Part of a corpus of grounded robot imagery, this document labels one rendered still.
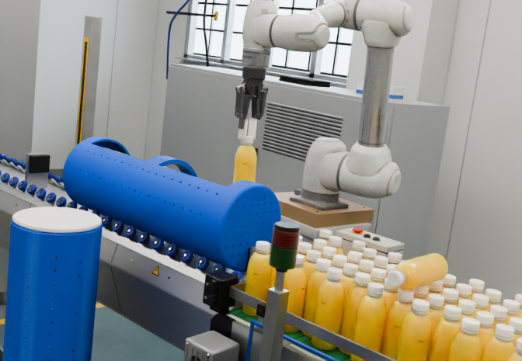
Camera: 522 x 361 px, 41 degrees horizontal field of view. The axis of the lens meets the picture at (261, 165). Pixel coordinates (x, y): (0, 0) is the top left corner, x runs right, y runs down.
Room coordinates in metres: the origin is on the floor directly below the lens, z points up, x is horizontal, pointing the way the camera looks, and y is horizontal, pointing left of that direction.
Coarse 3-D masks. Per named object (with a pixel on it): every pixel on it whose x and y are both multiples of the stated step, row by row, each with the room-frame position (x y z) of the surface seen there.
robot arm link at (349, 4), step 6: (336, 0) 2.64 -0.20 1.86; (342, 0) 2.65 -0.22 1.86; (348, 0) 2.64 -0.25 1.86; (354, 0) 2.64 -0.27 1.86; (348, 6) 2.63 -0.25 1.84; (354, 6) 2.62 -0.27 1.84; (348, 12) 2.63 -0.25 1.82; (354, 12) 2.62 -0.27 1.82; (348, 18) 2.63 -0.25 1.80; (354, 18) 2.62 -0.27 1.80; (342, 24) 2.63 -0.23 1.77; (348, 24) 2.64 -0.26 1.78; (354, 24) 2.63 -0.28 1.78
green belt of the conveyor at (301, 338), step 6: (228, 312) 1.91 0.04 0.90; (234, 312) 1.91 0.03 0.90; (240, 312) 1.92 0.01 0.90; (240, 318) 1.87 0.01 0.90; (246, 318) 1.88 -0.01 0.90; (252, 318) 1.88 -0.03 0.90; (258, 318) 1.89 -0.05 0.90; (300, 330) 1.84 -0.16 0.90; (294, 336) 1.79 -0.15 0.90; (300, 336) 1.80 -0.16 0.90; (306, 336) 1.80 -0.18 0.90; (306, 342) 1.76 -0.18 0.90; (336, 348) 1.75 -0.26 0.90; (330, 354) 1.71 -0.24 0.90; (336, 354) 1.71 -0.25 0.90; (342, 354) 1.72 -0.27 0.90; (342, 360) 1.68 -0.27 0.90; (348, 360) 1.68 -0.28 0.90
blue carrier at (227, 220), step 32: (96, 160) 2.52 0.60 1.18; (128, 160) 2.44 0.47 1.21; (160, 160) 2.39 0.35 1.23; (96, 192) 2.46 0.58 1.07; (128, 192) 2.34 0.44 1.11; (160, 192) 2.24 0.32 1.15; (192, 192) 2.17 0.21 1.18; (224, 192) 2.11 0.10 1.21; (256, 192) 2.14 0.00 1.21; (128, 224) 2.41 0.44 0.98; (160, 224) 2.23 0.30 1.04; (192, 224) 2.11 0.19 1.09; (224, 224) 2.04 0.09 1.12; (256, 224) 2.15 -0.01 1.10; (224, 256) 2.06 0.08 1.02
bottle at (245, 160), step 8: (248, 144) 2.24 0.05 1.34; (240, 152) 2.23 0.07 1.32; (248, 152) 2.22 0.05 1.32; (240, 160) 2.22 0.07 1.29; (248, 160) 2.22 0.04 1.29; (256, 160) 2.25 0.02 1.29; (240, 168) 2.22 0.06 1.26; (248, 168) 2.22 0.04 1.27; (240, 176) 2.22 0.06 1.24; (248, 176) 2.22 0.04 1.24
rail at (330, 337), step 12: (240, 300) 1.87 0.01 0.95; (252, 300) 1.84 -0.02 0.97; (288, 312) 1.76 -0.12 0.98; (288, 324) 1.75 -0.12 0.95; (300, 324) 1.72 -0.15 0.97; (312, 324) 1.70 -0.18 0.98; (324, 336) 1.67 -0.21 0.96; (336, 336) 1.65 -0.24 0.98; (348, 348) 1.62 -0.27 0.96; (360, 348) 1.60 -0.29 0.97; (372, 360) 1.57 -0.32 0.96; (384, 360) 1.55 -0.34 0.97; (396, 360) 1.54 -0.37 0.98
